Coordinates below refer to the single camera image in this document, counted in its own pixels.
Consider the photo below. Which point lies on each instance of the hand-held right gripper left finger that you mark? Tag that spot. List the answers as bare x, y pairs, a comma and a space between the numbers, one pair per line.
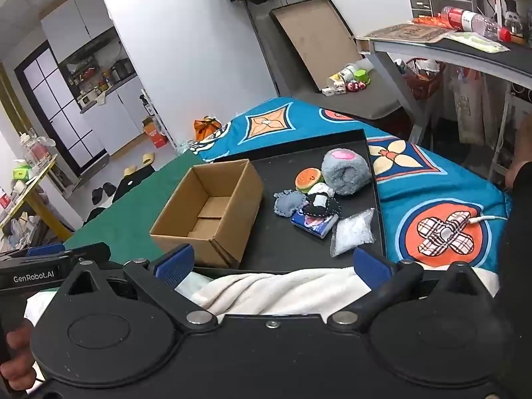
174, 262

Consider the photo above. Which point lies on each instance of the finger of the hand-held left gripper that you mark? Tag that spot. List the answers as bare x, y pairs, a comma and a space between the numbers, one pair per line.
45, 250
89, 253

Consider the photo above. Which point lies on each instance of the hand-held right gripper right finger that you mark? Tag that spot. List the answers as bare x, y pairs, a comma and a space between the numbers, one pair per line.
370, 264

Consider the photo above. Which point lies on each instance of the clear bag of white beads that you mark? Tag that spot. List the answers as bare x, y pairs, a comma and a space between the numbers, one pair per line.
352, 232

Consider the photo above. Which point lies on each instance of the black device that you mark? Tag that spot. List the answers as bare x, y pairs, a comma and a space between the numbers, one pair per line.
328, 208

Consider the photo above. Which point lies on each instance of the blue tissue packet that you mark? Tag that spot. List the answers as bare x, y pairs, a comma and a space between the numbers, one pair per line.
311, 224

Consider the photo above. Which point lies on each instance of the small white cloth pouch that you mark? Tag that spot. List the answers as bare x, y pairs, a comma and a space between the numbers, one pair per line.
321, 197

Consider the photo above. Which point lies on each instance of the black shallow tray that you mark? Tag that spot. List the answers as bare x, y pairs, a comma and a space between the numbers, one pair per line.
282, 239

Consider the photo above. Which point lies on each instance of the grey plush toy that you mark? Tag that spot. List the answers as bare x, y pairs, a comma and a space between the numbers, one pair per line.
349, 174

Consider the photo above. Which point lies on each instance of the brown cardboard box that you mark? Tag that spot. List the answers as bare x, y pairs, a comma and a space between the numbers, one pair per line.
239, 187

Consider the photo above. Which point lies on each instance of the grey-blue heart cushion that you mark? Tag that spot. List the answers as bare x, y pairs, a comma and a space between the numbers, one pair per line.
289, 204

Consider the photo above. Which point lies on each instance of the burger plush toy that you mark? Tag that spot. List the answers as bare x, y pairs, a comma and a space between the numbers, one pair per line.
307, 178

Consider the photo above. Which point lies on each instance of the person's left hand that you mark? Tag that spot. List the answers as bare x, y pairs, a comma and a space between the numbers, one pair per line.
16, 351

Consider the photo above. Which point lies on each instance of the black slipper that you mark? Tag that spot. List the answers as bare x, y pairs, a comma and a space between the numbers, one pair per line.
110, 188
98, 195

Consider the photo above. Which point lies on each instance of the green cloth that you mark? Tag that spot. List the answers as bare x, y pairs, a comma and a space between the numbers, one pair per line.
137, 216

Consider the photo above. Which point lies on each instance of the yellow side table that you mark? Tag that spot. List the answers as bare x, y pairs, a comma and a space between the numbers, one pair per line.
31, 191

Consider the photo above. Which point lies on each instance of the blue patterned blanket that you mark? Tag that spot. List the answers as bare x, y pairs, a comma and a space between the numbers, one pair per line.
401, 193

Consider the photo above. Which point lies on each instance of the black stool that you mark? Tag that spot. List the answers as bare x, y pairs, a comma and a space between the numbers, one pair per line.
133, 185

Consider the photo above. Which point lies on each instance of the green tissue box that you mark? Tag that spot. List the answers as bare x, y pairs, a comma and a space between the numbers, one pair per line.
23, 172

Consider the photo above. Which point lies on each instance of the yellow slipper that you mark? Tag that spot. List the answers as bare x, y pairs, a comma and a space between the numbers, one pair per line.
148, 158
129, 171

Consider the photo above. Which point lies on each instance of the orange cardboard box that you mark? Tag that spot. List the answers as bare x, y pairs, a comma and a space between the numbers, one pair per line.
156, 133

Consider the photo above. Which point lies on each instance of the black-framed glass door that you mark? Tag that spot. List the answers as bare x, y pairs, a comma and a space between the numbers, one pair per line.
54, 112

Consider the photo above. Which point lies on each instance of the orange bag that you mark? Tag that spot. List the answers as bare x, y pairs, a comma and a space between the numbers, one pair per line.
208, 128

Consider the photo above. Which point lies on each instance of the white kitchen cabinets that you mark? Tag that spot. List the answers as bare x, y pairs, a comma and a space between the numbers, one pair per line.
104, 91

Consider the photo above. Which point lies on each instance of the grey platform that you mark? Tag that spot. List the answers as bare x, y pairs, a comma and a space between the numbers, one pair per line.
370, 95

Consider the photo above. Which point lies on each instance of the small white boxes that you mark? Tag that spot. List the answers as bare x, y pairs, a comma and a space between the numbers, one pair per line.
332, 90

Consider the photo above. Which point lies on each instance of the small red toys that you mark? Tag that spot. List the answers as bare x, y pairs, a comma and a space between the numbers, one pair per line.
356, 86

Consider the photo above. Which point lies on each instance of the beige tote bag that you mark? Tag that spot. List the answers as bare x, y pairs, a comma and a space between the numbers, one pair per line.
469, 106

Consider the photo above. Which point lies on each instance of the green cup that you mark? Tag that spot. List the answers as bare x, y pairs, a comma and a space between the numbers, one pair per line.
360, 75

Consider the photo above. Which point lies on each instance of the red basket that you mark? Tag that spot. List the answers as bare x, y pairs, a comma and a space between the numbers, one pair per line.
424, 79

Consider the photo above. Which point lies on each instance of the black-framed brown board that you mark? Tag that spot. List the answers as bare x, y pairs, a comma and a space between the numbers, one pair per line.
316, 43

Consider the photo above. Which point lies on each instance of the grey desk with black top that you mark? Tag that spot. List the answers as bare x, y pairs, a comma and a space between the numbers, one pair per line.
457, 52

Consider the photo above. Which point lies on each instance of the brown printed mat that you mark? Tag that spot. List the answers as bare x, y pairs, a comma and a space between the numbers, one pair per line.
411, 32

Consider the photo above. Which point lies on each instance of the green and white packet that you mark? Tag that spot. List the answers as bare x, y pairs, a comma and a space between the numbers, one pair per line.
478, 42

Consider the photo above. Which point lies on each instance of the plastic bottle with red label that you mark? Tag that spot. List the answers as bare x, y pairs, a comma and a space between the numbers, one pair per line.
474, 20

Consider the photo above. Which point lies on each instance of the panda figure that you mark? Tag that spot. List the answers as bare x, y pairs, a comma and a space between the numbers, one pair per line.
510, 14

